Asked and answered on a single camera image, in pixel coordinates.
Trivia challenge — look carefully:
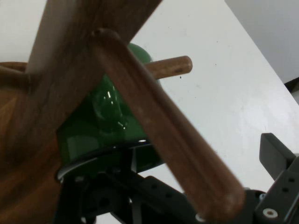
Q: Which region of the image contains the brown wooden mug tree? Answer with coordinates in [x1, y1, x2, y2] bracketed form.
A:
[0, 0, 246, 224]

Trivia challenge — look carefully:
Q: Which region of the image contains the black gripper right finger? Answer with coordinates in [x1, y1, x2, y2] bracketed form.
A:
[254, 132, 299, 224]

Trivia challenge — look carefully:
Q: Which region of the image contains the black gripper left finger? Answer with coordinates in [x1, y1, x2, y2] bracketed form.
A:
[53, 171, 206, 224]

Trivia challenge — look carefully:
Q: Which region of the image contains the green enamel mug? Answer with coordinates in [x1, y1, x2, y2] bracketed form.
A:
[56, 43, 165, 182]

